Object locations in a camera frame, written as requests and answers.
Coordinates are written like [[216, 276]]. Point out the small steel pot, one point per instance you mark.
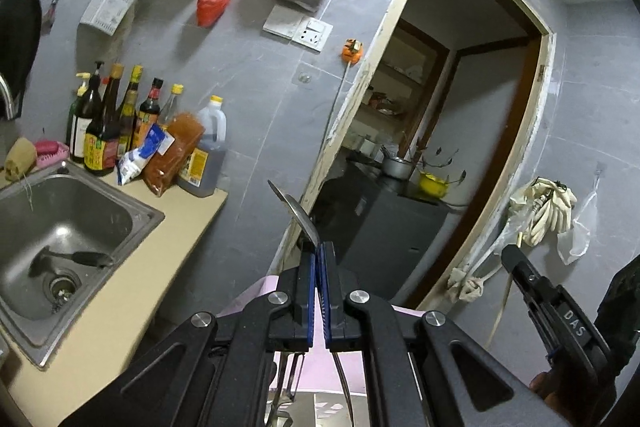
[[397, 168]]

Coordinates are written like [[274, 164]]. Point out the black pump bottle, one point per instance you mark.
[[87, 107]]

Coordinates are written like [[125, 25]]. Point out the silver butter knife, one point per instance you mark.
[[299, 214]]

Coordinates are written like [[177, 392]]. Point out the cream rubber gloves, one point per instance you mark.
[[544, 206]]

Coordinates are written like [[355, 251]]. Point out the large oil jug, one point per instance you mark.
[[199, 174]]

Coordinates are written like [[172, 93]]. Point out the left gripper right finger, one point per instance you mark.
[[420, 370]]

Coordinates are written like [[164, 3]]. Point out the person right hand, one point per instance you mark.
[[546, 386]]

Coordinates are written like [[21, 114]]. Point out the yellow cap sauce bottle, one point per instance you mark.
[[127, 111]]

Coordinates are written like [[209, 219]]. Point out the orange wall hook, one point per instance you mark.
[[352, 51]]

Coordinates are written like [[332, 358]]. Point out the yellow bowl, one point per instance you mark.
[[432, 185]]

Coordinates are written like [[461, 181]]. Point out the wooden storage shelf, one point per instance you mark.
[[401, 87]]

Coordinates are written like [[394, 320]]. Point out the hanging metal utensil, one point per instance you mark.
[[49, 18]]

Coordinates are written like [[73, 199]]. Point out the tan sponge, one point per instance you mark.
[[20, 159]]

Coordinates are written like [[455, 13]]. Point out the black brush in sink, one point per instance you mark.
[[44, 260]]

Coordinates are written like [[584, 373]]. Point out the clear plastic bag right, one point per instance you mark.
[[574, 243]]

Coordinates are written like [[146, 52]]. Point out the steel kitchen sink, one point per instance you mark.
[[68, 209]]

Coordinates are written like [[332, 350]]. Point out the red cap sauce bottle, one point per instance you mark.
[[148, 113]]

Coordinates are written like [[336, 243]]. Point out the dark soy sauce bottle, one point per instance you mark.
[[102, 135]]

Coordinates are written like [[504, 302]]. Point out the white wall socket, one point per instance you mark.
[[298, 28]]

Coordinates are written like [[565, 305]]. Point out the blue white packet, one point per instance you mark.
[[131, 165]]

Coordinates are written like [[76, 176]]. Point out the pink cloth table cover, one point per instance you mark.
[[319, 373]]

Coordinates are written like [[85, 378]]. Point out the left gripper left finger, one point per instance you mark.
[[211, 371]]

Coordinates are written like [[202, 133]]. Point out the black wok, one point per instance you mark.
[[20, 38]]

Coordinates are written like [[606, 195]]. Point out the orange spice packet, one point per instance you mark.
[[164, 166]]

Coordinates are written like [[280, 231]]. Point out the white paper box holder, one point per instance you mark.
[[105, 15]]

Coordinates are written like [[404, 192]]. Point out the clear yellow cap bottle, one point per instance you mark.
[[170, 109]]

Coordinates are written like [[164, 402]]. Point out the chrome faucet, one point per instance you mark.
[[7, 98]]

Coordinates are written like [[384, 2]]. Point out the white utensil holder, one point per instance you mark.
[[319, 409]]

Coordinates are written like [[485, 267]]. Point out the dark cabinet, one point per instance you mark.
[[380, 226]]

